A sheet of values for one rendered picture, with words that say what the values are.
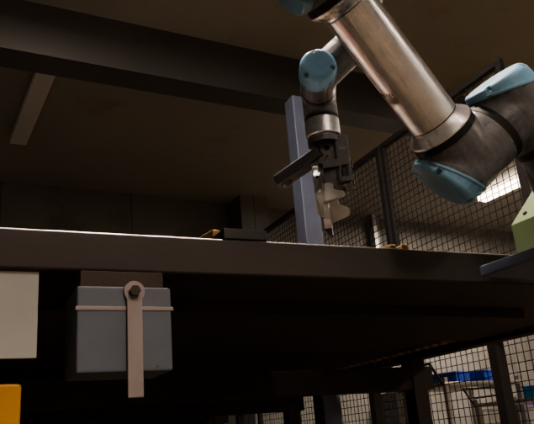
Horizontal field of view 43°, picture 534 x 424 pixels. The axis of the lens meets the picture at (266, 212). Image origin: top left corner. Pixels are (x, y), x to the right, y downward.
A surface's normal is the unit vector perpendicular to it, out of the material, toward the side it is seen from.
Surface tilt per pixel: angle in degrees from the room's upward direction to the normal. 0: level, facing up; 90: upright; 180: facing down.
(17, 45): 90
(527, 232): 90
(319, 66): 90
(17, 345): 90
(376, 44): 133
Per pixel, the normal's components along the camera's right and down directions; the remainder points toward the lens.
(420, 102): 0.01, 0.37
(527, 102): 0.12, -0.05
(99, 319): 0.41, -0.33
